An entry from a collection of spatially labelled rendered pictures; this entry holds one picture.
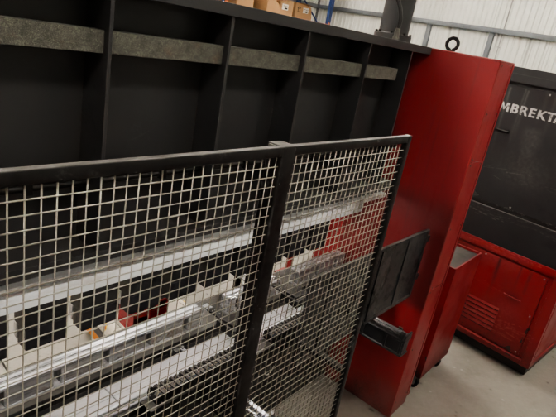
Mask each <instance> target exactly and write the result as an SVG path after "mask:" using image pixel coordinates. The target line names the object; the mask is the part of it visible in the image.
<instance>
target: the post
mask: <svg viewBox="0 0 556 417"><path fill-rule="evenodd" d="M269 143H270V144H273V145H276V146H283V147H284V148H288V149H285V150H284V155H283V156H282V157H277V162H276V166H278V167H276V170H275V174H274V176H276V177H275V178H274V179H273V184H272V186H275V187H274V188H272V189H271V196H272V197H271V198H270V202H269V206H270V207H269V208H268V211H267V215H269V217H266V225H267V226H265V229H264V234H265V235H264V236H263V238H262V243H264V244H263V245H261V252H262V254H260V256H259V261H260V262H259V263H258V266H257V270H259V271H257V272H254V271H256V265H257V264H254V265H252V267H251V271H250V273H252V272H254V273H252V274H250V276H249V281H252V280H254V278H255V274H256V279H257V280H255V284H254V288H255V287H256V288H255V289H253V293H252V290H250V289H252V287H253V283H254V281H252V282H250V283H248V286H247V290H249V291H248V292H247V294H246V299H248V298H250V297H251V296H254V297H252V302H251V304H252V306H250V311H249V313H251V314H249V315H248V321H250V322H248V323H247V329H248V330H247V331H246V333H245V331H244V330H245V328H246V324H244V323H245V322H246V321H247V315H246V314H248V310H249V307H247V306H249V305H250V301H251V299H248V300H245V304H244V308H245V307H247V308H245V309H243V314H242V316H244V315H246V316H244V317H242V322H241V324H242V325H241V327H240V326H239V327H240V332H239V327H237V329H236V334H237V335H236V336H235V339H234V342H236V341H237V336H238V332H239V337H238V341H239V340H241V339H242V340H241V341H239V342H237V343H234V344H233V349H232V350H235V349H236V346H237V348H239V347H241V346H242V343H243V338H244V333H245V338H244V343H243V345H245V346H243V348H239V349H238V350H237V351H236V356H237V355H239V354H241V352H242V353H243V352H244V353H243V354H242V356H241V355H240V356H241V362H240V366H239V368H241V369H239V370H238V376H239V377H238V378H235V377H236V376H237V371H235V372H234V373H233V374H232V379H233V378H235V379H233V380H232V379H231V380H232V381H231V383H230V378H231V374H230V373H232V367H231V366H232V365H233V360H234V355H235V351H234V352H232V357H231V359H232V358H233V359H232V360H231V362H230V368H229V373H228V374H230V375H229V376H228V381H229V382H228V381H227V382H228V383H227V386H226V389H227V388H229V383H230V387H231V386H233V385H235V383H236V379H237V383H238V384H236V388H235V386H233V387H231V388H229V393H228V390H226V391H225V396H227V395H228V394H231V393H232V392H234V388H235V390H237V391H235V393H234V397H236V398H235V399H233V403H232V400H231V399H232V398H234V397H233V393H232V394H231V395H229V396H228V401H229V402H228V403H227V407H226V409H227V410H226V411H225V416H226V415H228V414H229V413H230V410H231V408H229V409H228V407H230V406H232V404H233V405H234V406H232V411H231V412H232V413H231V415H230V417H244V415H245V411H246V407H247V398H248V394H249V390H250V385H251V381H252V373H253V368H254V364H255V360H256V352H257V347H258V343H259V338H260V334H261V326H262V321H263V317H264V313H265V308H266V301H267V296H268V291H269V287H270V283H271V275H272V270H273V266H274V261H275V257H276V249H277V245H278V240H279V236H280V228H281V224H282V219H283V214H284V210H285V202H286V198H287V194H288V188H289V184H290V177H291V172H292V168H293V164H294V158H295V151H296V148H289V147H296V146H295V145H292V144H290V143H288V142H285V141H269ZM261 252H260V253H261ZM249 281H248V282H249ZM242 331H244V332H242ZM241 332H242V333H241ZM240 356H238V357H235V360H234V364H235V363H237V362H239V361H240ZM225 396H224V397H225ZM230 400H231V401H230ZM226 401H227V397H225V398H224V401H223V403H224V404H225V403H226ZM225 406H226V404H225V405H223V409H222V411H223V413H222V414H221V417H223V416H224V410H225ZM226 417H229V415H228V416H226Z"/></svg>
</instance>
